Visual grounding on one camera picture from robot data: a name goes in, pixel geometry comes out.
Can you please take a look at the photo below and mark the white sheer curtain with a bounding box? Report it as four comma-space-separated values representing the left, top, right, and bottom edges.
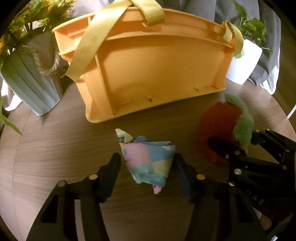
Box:
1, 78, 22, 111

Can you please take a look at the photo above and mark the orange plastic crate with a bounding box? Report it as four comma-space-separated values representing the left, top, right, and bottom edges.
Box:
52, 6, 236, 124

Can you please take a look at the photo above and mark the yellow fabric strap right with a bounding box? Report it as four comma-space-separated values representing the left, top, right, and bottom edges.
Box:
220, 20, 244, 58

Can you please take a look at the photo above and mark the yellow fabric strap left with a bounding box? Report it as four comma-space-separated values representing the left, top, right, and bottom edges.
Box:
65, 0, 166, 82

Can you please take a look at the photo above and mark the red green fluffy plush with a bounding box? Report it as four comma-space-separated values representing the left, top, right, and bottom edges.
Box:
198, 93, 254, 163

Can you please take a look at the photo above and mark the pastel patchwork fabric pouch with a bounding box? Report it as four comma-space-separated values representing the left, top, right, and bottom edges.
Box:
115, 128, 176, 194

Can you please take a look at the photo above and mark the grey ribbed vase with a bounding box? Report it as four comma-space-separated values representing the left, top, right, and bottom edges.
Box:
1, 32, 63, 116

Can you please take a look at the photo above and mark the green potted plant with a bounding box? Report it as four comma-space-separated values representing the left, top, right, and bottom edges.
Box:
233, 1, 273, 56

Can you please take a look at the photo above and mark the yellow fabric strap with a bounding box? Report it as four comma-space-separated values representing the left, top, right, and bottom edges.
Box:
220, 20, 244, 58
65, 0, 166, 82

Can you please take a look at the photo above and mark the white metal hoop stand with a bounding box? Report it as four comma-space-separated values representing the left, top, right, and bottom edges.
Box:
287, 104, 296, 119

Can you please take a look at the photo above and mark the sunflower bouquet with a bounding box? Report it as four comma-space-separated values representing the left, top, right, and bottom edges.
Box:
0, 0, 77, 136

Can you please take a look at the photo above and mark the white plant pot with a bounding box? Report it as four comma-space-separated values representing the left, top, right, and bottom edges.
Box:
226, 39, 262, 85

